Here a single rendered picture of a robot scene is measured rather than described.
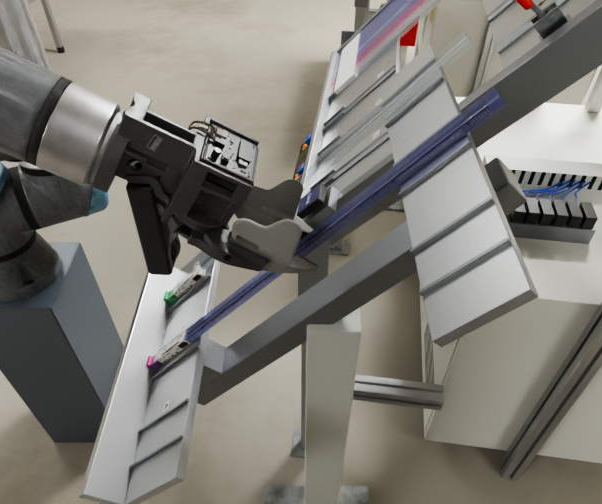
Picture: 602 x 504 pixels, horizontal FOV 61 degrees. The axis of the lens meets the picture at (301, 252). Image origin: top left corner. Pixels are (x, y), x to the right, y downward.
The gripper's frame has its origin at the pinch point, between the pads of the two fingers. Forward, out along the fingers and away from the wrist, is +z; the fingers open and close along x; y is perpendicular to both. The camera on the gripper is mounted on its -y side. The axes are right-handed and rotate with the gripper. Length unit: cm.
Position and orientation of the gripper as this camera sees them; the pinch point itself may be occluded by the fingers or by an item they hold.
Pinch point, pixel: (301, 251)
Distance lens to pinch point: 51.3
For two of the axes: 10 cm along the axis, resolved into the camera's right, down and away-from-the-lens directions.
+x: 0.2, -7.0, 7.2
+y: 5.1, -6.1, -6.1
